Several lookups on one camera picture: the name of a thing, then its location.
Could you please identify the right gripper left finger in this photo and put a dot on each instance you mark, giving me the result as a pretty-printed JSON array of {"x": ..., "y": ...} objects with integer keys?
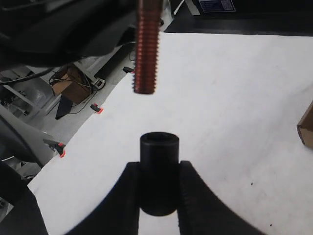
[{"x": 122, "y": 203}]

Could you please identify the orange and black clamp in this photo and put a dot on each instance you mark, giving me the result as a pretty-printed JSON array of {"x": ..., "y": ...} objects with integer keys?
[
  {"x": 57, "y": 147},
  {"x": 128, "y": 69},
  {"x": 96, "y": 108}
]

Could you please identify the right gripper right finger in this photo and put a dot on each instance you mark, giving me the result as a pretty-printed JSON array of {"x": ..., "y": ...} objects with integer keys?
[{"x": 198, "y": 208}]

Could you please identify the black cylindrical sleeve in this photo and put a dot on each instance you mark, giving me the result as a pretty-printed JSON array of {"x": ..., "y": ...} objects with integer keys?
[{"x": 160, "y": 171}]

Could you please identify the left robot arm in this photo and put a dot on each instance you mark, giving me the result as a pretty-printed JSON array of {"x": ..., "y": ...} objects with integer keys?
[{"x": 61, "y": 29}]

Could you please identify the copper threaded bolt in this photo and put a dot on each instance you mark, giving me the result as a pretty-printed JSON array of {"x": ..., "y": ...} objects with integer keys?
[{"x": 146, "y": 49}]

